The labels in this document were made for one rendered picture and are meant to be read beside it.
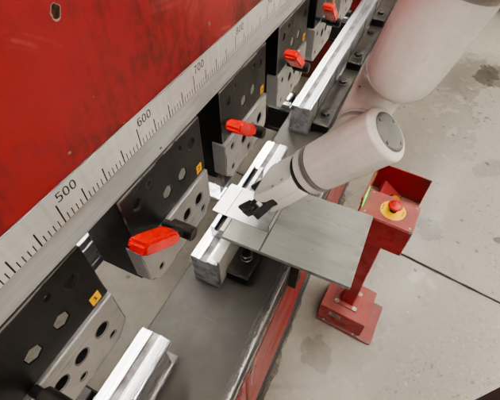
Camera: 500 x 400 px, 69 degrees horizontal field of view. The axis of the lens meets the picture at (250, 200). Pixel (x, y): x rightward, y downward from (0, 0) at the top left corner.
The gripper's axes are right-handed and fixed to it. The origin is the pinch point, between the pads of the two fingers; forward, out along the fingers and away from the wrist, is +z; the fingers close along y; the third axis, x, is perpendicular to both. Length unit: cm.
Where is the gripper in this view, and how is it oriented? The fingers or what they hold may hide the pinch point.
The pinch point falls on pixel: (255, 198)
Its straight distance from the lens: 74.7
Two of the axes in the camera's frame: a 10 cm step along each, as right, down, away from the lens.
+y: -4.3, 6.9, -5.9
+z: -5.8, 2.9, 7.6
